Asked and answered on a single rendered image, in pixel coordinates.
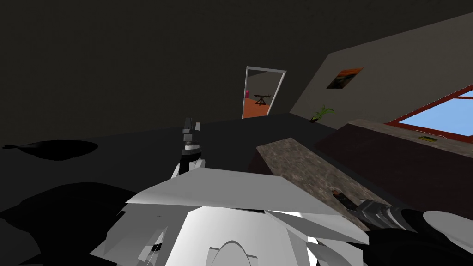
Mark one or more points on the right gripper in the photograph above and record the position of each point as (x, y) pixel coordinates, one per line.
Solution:
(359, 210)

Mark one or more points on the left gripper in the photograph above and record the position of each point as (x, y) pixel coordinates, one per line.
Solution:
(191, 135)

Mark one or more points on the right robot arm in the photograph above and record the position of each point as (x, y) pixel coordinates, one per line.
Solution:
(393, 217)

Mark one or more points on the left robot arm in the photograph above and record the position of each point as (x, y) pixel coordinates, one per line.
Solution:
(191, 158)

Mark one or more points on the dark cabinet with stone top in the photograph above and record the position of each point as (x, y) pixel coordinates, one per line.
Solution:
(306, 166)
(399, 166)

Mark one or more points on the dark brown small table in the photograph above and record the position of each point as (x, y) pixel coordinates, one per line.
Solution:
(262, 99)

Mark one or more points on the green potted plant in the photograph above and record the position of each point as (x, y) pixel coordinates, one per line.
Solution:
(322, 113)

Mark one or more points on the small yellow green flat object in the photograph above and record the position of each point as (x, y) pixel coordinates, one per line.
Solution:
(428, 139)

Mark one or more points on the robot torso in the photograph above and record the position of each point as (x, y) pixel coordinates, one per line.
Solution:
(229, 229)

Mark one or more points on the red framed window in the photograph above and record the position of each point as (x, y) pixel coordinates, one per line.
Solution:
(439, 116)

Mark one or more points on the orange and dark wall picture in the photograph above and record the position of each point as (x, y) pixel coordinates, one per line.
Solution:
(343, 78)

